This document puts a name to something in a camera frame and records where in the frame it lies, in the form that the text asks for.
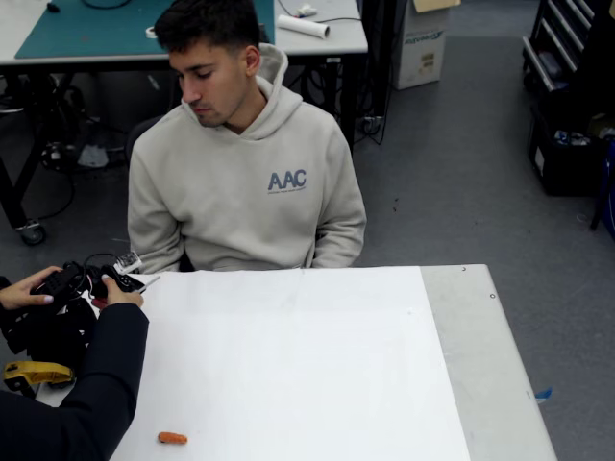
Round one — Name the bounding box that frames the grey workbench with black legs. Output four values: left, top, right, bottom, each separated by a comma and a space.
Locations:
0, 0, 369, 247

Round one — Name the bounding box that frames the black tool cabinet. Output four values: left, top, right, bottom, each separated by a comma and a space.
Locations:
521, 0, 615, 114

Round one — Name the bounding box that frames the white paper roll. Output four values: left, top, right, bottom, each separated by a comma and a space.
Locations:
276, 13, 332, 40

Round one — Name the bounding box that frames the black camera cable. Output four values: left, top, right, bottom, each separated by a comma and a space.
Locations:
84, 252, 119, 271

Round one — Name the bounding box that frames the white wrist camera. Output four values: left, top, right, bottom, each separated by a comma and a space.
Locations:
112, 251, 143, 276

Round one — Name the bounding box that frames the white scrap under workbench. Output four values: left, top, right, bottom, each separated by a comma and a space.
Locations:
76, 143, 110, 169

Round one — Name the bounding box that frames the white cardboard box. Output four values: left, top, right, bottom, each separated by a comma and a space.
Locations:
391, 0, 451, 91

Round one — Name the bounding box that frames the manila folder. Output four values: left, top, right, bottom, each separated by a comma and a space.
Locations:
412, 0, 462, 13

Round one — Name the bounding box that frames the black storage crate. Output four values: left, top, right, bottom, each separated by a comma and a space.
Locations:
526, 103, 615, 197

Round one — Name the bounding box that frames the operator right hand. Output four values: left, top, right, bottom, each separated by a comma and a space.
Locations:
100, 274, 146, 308

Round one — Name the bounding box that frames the operator dark-sleeved right forearm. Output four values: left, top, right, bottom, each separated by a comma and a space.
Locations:
0, 302, 151, 461

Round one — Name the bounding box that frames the man in beige hoodie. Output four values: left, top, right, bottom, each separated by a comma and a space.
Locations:
127, 0, 369, 276

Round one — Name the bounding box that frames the yellow black clamp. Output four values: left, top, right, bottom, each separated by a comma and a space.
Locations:
3, 360, 77, 393

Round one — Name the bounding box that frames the green cutting mat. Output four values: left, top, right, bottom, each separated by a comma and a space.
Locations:
13, 0, 276, 61

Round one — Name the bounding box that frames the operator left hand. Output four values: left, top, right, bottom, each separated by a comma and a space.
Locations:
0, 267, 63, 311

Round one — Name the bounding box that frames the large white paper sheet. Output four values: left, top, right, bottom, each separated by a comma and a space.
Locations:
109, 266, 472, 461

